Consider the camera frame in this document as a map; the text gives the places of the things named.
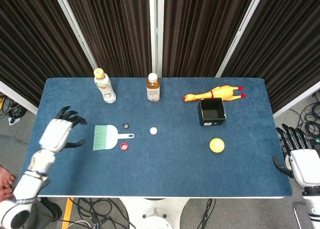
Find white partition frame post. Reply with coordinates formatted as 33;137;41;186
148;0;166;78

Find black floor cables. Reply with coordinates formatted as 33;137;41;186
67;197;141;229

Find yellow-capped green-label bottle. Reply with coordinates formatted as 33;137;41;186
93;67;117;104

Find yellow rubber chicken toy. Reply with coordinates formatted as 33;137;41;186
181;85;247;103

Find blue table mat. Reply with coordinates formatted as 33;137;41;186
22;77;293;198

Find white-capped amber tea bottle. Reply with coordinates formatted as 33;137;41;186
145;72;161;103

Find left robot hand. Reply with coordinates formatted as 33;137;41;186
38;105;88;154

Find yellow ball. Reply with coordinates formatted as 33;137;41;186
209;137;226;154

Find yellow floor tape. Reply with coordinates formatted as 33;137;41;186
61;197;75;229

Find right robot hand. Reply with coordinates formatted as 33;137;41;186
272;123;320;189

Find black open cardboard box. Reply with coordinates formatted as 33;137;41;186
197;97;227;127

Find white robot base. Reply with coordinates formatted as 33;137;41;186
119;197;191;229

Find dark pleated curtain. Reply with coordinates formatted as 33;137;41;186
0;0;320;114

